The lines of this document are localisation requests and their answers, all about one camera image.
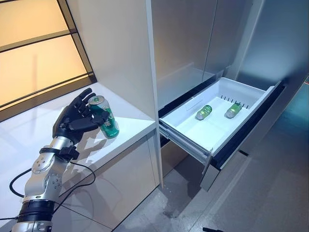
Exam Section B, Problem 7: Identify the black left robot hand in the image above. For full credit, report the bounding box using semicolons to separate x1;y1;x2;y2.
52;87;110;146

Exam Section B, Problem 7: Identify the green beer can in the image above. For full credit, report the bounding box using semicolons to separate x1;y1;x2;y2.
87;95;120;140

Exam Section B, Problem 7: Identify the white drawer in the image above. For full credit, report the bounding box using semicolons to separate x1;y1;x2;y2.
200;80;287;192

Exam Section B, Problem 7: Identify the white fridge drawer bin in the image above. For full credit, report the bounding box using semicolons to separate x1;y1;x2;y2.
159;77;269;158

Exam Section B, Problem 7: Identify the steel fridge body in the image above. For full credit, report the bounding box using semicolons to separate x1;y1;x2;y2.
144;0;309;194

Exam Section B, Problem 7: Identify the white counter cabinet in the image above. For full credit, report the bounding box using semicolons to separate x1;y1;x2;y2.
0;82;161;232

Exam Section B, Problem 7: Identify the tall beige cabinet panel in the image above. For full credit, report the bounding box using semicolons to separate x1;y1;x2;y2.
65;0;165;192

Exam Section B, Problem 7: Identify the left green can in drawer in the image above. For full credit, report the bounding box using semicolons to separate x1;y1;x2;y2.
195;104;213;121

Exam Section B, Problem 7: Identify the green can in drawer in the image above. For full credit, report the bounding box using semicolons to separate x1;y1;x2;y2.
224;102;242;119
195;104;213;121

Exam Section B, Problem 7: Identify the right green can in drawer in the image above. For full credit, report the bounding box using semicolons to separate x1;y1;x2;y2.
224;102;242;119

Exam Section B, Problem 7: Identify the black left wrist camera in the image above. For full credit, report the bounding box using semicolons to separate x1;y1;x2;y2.
58;145;80;160

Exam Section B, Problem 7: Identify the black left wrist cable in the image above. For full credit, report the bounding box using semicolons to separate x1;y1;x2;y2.
9;158;97;219

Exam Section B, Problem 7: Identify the backlit window with dark frame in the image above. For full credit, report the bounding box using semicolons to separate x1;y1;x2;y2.
0;0;98;122

